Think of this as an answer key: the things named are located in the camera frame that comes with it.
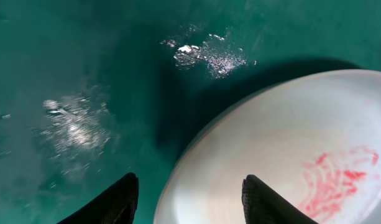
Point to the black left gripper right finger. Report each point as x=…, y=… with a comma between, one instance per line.
x=262, y=205

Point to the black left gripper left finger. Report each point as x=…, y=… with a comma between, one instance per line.
x=116, y=205

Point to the light blue plate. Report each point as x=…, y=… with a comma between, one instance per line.
x=315, y=140

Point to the teal plastic tray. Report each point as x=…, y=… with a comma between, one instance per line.
x=93, y=89

